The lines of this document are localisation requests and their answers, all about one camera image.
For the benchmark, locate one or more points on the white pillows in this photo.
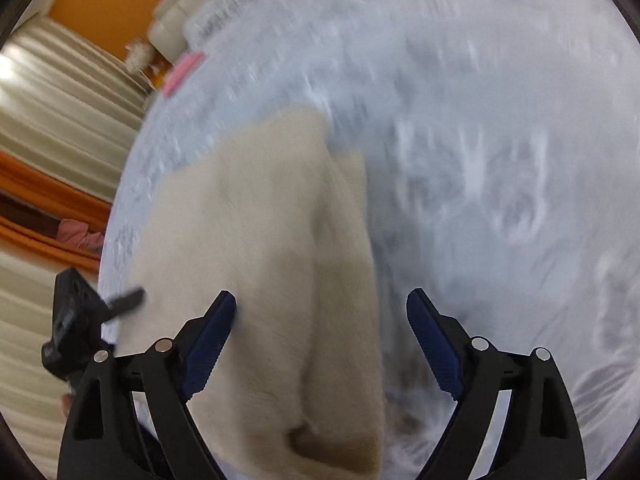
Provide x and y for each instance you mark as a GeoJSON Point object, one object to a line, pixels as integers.
{"type": "Point", "coordinates": [175, 25]}

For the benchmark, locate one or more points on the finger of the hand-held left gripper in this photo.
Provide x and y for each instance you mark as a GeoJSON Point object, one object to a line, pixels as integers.
{"type": "Point", "coordinates": [126, 302]}

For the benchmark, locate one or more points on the pink hanging clothes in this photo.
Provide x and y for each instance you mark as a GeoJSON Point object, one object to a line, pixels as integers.
{"type": "Point", "coordinates": [77, 235]}

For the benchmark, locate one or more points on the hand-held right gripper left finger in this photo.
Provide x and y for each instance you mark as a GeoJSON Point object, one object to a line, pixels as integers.
{"type": "Point", "coordinates": [210, 345]}

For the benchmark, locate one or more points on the cream sweater with black hearts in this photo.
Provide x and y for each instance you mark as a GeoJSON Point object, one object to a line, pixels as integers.
{"type": "Point", "coordinates": [260, 260]}

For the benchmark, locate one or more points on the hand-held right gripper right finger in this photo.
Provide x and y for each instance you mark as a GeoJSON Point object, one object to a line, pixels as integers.
{"type": "Point", "coordinates": [435, 345]}

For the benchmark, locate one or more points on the blue butterfly bedspread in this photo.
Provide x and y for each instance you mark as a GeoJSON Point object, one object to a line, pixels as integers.
{"type": "Point", "coordinates": [475, 135]}

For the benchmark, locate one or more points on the cream curtain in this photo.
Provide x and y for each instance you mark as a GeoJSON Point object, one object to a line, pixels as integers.
{"type": "Point", "coordinates": [65, 100]}
{"type": "Point", "coordinates": [30, 320]}

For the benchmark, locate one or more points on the white fluffy table lamp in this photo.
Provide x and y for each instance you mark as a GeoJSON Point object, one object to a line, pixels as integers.
{"type": "Point", "coordinates": [137, 54]}

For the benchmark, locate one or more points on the pink folded cloth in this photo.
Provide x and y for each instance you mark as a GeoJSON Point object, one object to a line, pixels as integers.
{"type": "Point", "coordinates": [184, 74]}

